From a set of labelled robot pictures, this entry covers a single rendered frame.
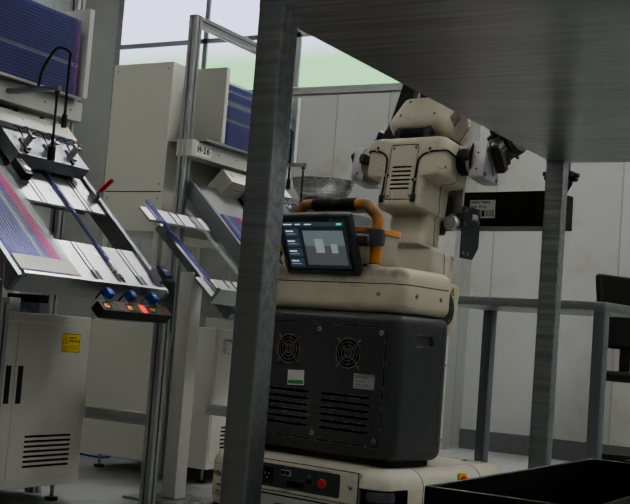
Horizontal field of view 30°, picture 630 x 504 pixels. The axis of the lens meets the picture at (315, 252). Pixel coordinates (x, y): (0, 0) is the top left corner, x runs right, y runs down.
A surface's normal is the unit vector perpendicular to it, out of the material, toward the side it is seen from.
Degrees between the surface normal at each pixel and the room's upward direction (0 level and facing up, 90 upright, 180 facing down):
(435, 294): 90
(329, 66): 90
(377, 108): 90
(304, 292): 90
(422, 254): 82
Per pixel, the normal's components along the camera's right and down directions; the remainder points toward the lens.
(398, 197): -0.61, -0.25
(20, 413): 0.87, 0.03
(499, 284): -0.49, -0.11
